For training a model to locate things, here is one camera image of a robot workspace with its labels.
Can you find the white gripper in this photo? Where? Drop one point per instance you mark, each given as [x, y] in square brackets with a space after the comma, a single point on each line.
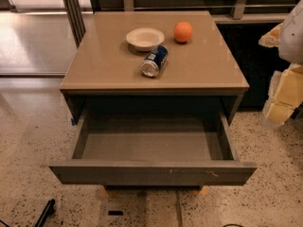
[293, 38]

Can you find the grey top drawer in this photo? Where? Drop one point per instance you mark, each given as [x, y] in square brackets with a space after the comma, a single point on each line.
[153, 150]

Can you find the grey drawer cabinet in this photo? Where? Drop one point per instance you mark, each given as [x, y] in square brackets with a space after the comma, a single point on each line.
[200, 77]

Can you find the metal railing shelf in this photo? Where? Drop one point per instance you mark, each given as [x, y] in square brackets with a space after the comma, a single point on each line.
[240, 3]

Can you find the orange fruit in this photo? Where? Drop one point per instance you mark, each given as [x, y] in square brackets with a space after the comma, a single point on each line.
[182, 32]

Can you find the blue soda can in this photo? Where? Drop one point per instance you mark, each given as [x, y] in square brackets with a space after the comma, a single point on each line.
[151, 66]

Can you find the white bowl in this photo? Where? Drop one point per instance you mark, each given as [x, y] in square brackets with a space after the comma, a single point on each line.
[144, 39]

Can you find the black object on floor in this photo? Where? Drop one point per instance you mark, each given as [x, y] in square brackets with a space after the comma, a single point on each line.
[48, 211]

